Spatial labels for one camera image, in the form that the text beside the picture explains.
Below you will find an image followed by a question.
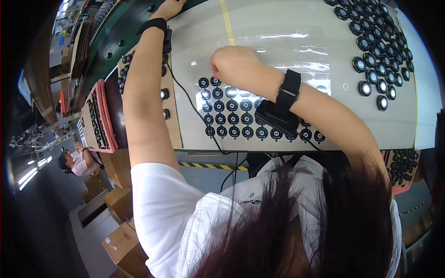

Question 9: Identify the person's left hand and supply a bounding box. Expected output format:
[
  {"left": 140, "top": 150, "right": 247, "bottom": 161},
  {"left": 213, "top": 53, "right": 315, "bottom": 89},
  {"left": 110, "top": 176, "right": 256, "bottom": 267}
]
[{"left": 152, "top": 0, "right": 188, "bottom": 22}]

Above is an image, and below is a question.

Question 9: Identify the person's right hand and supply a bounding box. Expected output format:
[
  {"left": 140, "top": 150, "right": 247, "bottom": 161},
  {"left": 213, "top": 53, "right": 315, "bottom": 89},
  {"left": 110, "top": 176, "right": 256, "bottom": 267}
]
[{"left": 210, "top": 45, "right": 286, "bottom": 94}]

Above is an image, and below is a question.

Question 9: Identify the black wrist band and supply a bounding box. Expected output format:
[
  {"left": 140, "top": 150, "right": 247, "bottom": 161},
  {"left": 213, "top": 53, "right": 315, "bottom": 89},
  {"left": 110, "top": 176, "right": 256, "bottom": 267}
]
[
  {"left": 139, "top": 17, "right": 173, "bottom": 54},
  {"left": 255, "top": 69, "right": 302, "bottom": 138}
]

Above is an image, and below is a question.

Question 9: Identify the yellow tape strip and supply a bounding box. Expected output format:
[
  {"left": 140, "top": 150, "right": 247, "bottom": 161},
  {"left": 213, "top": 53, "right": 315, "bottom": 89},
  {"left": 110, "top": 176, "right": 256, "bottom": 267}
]
[{"left": 219, "top": 0, "right": 235, "bottom": 46}]

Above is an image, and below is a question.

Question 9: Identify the sheet of black round stickers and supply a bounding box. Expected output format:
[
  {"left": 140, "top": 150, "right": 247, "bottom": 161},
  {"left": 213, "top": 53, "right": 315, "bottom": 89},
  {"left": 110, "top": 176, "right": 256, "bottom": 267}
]
[{"left": 198, "top": 76, "right": 326, "bottom": 144}]

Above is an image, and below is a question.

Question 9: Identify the cardboard tray of black lamps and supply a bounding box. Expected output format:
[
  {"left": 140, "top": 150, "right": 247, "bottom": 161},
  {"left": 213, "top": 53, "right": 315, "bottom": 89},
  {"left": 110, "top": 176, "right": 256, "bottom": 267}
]
[{"left": 117, "top": 51, "right": 183, "bottom": 150}]

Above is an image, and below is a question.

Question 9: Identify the green conveyor belt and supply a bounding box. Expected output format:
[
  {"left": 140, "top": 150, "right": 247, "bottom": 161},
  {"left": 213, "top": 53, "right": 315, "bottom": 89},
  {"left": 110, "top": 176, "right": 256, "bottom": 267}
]
[{"left": 71, "top": 0, "right": 209, "bottom": 109}]

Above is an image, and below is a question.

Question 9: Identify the clear plastic film sheet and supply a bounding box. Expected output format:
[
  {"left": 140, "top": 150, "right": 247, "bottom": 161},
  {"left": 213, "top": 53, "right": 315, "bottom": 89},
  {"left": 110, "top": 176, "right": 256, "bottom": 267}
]
[{"left": 191, "top": 32, "right": 331, "bottom": 95}]

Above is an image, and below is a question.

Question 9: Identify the rack of trays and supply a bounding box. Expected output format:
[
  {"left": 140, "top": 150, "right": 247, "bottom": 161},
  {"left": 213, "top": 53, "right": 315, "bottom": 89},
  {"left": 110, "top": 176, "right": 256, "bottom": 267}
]
[{"left": 49, "top": 0, "right": 117, "bottom": 82}]

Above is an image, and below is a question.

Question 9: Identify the stack of pink foam trays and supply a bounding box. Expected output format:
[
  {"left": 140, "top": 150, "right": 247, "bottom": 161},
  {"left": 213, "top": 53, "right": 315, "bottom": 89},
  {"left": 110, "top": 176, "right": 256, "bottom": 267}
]
[{"left": 79, "top": 79, "right": 119, "bottom": 154}]

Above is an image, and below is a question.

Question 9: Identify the person's body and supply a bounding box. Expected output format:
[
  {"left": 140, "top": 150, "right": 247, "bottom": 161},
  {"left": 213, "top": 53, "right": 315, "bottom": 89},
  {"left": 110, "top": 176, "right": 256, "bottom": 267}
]
[{"left": 130, "top": 152, "right": 404, "bottom": 278}]

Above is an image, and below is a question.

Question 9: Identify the group of round black lamps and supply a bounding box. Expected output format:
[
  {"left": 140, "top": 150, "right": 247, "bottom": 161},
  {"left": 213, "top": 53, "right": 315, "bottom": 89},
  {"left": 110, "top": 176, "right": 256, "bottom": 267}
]
[{"left": 325, "top": 0, "right": 416, "bottom": 112}]

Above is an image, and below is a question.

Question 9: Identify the heap of cardboard boxes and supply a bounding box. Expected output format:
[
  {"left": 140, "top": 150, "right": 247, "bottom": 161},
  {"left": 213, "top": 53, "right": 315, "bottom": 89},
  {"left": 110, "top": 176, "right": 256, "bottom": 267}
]
[{"left": 83, "top": 177, "right": 153, "bottom": 278}]

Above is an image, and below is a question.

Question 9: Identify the pink tray of black parts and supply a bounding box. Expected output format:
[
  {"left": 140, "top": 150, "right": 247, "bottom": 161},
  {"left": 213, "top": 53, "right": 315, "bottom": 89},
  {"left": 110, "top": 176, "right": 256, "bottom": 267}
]
[{"left": 382, "top": 149, "right": 422, "bottom": 196}]

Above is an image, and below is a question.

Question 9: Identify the black cable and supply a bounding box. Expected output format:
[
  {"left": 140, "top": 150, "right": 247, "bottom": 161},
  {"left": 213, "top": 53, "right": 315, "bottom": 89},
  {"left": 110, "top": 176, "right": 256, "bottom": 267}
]
[
  {"left": 166, "top": 62, "right": 228, "bottom": 155},
  {"left": 297, "top": 131, "right": 325, "bottom": 153}
]

